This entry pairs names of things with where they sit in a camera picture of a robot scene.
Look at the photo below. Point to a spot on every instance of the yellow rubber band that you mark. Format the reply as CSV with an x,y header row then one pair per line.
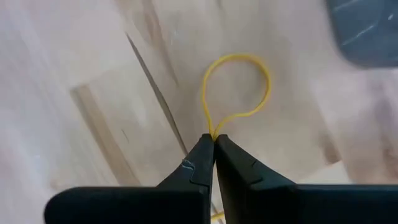
x,y
203,93

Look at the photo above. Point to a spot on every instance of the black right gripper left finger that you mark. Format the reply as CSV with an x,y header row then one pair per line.
x,y
140,205

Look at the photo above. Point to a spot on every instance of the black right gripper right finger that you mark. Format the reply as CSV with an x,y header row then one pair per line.
x,y
295,205

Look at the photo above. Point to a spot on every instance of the smoky grey plastic basket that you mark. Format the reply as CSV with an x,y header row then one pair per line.
x,y
367,31

